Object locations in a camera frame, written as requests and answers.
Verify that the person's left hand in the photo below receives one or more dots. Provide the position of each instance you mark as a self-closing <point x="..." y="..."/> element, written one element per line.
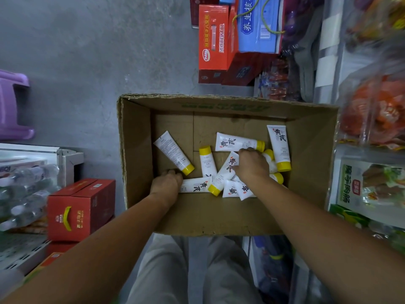
<point x="166" y="186"/>

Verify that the person's right hand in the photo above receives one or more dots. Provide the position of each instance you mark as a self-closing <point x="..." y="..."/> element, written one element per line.
<point x="251" y="167"/>

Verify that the person's left fingers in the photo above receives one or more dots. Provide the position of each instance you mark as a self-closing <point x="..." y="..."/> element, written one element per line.
<point x="172" y="172"/>

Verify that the person's right fingers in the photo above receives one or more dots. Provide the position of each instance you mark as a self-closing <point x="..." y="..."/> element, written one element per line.
<point x="248" y="151"/>

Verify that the white yellow-capped cream tube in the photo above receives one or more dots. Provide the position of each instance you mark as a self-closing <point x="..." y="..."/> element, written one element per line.
<point x="221" y="177"/>
<point x="196" y="185"/>

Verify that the person's right forearm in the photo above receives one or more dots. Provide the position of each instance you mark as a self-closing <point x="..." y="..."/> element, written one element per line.
<point x="316" y="237"/>

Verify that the person's left forearm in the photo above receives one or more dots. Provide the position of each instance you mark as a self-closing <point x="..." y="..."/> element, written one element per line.
<point x="95" y="250"/>

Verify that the pile of white tubes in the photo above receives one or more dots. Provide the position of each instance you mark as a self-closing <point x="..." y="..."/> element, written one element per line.
<point x="240" y="142"/>

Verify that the open brown cardboard box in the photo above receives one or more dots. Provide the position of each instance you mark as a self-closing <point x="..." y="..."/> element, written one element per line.
<point x="208" y="215"/>

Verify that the bag of red snack packets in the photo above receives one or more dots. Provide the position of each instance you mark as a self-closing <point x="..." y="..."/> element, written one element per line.
<point x="278" y="82"/>

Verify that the person's grey trousers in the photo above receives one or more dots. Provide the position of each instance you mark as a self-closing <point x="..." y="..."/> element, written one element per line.
<point x="193" y="272"/>

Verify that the white metal shelf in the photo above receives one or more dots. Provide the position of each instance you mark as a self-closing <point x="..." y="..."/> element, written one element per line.
<point x="68" y="161"/>

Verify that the blue plastic packet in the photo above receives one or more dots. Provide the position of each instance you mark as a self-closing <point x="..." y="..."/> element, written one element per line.
<point x="272" y="262"/>

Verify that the orange-red gift carton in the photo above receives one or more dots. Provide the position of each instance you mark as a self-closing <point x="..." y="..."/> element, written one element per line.
<point x="213" y="37"/>

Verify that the blue gift bag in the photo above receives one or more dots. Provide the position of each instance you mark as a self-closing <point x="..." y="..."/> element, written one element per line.
<point x="259" y="25"/>

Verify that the green label snack packet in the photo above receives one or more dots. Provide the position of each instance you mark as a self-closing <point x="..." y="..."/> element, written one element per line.
<point x="370" y="186"/>

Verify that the clear bag of orange snacks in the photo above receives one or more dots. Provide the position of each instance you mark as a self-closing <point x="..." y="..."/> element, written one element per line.
<point x="375" y="110"/>

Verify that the shrink-wrapped pack of water bottles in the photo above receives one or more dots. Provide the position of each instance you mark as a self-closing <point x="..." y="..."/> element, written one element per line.
<point x="27" y="193"/>

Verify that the flat orange box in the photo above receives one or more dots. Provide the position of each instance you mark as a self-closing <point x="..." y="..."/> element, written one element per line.
<point x="47" y="262"/>

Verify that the purple plastic stool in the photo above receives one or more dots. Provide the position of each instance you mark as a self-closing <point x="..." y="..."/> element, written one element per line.
<point x="12" y="104"/>

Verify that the white shelf rail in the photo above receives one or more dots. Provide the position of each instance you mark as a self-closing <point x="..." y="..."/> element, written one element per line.
<point x="329" y="50"/>

